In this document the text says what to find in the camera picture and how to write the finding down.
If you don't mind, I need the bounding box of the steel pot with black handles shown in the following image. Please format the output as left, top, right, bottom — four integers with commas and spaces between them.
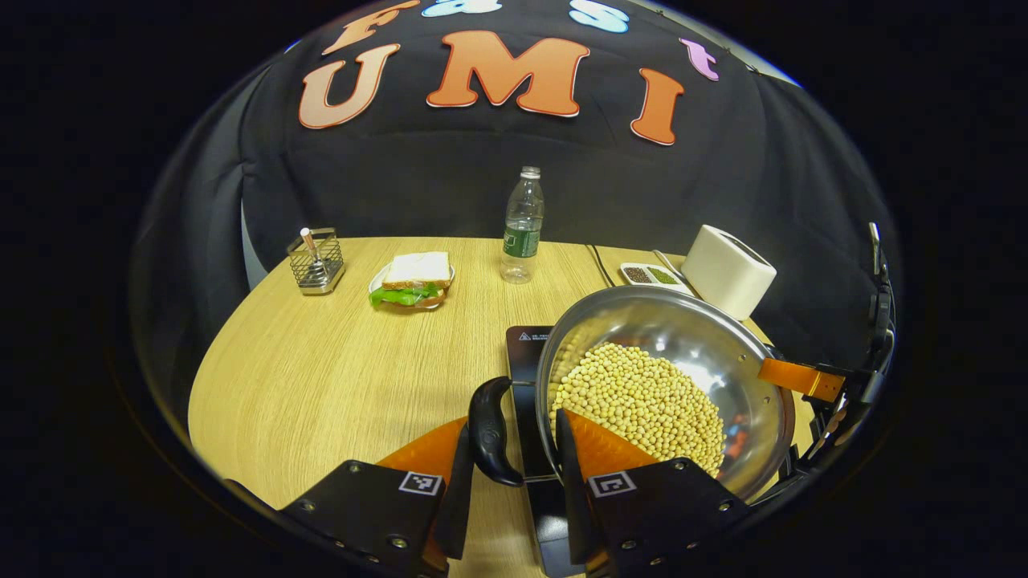
468, 286, 796, 503

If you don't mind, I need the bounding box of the wire mesh utensil holder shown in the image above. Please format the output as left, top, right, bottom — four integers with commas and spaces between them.
288, 228, 346, 296

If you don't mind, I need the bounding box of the black power cable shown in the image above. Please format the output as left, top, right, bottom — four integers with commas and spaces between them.
586, 244, 615, 288

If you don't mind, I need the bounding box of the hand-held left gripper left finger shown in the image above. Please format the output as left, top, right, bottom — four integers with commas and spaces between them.
281, 417, 475, 575

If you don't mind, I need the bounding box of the white divided seasoning dish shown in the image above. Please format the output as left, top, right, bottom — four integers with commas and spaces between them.
619, 263, 693, 296

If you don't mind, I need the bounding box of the black induction cooktop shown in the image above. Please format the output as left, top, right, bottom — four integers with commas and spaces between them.
506, 325, 587, 577

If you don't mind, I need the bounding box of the white toaster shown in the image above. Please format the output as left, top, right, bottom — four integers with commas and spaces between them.
681, 225, 777, 322

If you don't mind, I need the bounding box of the pile of soybeans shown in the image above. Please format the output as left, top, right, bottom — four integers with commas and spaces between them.
550, 343, 726, 476

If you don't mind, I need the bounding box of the black backdrop cloth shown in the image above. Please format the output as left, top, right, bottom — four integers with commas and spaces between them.
128, 0, 900, 450

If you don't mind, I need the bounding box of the sandwich with lettuce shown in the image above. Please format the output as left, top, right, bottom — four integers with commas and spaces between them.
369, 251, 452, 309

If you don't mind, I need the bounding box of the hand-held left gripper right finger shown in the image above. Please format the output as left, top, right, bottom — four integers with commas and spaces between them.
556, 408, 752, 575

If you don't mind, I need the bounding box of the clear plastic water bottle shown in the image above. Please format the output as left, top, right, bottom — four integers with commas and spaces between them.
500, 166, 545, 285

